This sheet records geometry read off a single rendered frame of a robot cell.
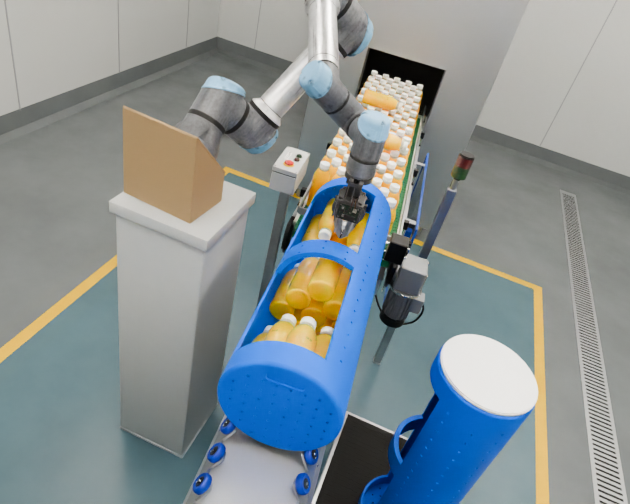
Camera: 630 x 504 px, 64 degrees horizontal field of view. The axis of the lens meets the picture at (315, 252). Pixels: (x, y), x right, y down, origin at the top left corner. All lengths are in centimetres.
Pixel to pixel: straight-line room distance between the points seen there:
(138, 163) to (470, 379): 109
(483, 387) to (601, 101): 486
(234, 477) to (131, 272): 76
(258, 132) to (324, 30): 39
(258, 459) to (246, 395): 19
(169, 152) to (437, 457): 113
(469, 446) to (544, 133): 490
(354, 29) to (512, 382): 108
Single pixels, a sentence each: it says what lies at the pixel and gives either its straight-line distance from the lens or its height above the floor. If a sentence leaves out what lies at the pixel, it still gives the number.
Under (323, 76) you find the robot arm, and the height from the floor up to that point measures 166.
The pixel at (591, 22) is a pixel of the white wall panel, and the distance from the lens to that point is 589.
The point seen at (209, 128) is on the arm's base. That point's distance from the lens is 149.
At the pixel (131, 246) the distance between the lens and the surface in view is 164.
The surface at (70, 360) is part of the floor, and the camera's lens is 265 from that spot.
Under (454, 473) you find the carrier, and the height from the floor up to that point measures 74.
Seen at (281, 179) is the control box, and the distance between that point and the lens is 197.
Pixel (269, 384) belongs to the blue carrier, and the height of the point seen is 117.
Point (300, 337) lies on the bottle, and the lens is 116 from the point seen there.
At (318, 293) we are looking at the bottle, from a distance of 134.
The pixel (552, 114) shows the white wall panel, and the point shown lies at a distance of 606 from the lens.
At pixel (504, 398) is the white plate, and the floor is 104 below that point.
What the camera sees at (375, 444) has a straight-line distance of 234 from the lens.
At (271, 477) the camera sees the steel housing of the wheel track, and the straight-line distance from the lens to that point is 126.
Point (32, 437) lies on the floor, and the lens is 244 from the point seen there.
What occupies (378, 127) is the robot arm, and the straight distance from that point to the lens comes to 120.
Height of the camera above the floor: 203
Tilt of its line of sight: 36 degrees down
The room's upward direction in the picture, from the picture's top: 15 degrees clockwise
